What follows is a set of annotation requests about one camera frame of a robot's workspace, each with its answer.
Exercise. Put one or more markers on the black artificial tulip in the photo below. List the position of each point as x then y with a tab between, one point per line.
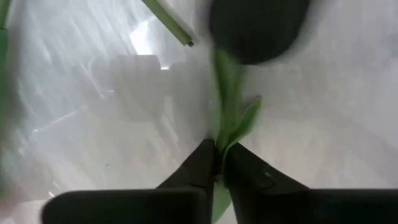
258	28

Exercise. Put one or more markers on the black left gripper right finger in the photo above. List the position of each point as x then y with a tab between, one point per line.
264	196

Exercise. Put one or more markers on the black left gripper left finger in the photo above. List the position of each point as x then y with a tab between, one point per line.
186	186

